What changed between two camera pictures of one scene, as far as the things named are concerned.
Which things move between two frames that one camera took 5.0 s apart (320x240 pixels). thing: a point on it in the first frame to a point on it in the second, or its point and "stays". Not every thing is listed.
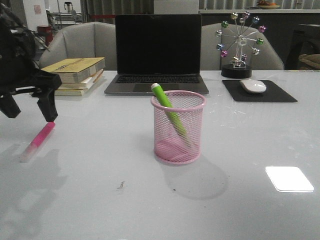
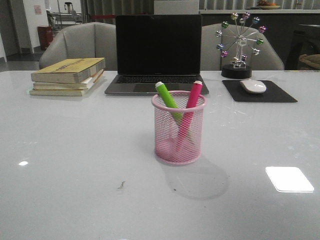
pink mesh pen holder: (178, 129) stays
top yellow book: (75, 70) stays
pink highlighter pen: (43, 134) to (192, 102)
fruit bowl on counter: (267, 5) stays
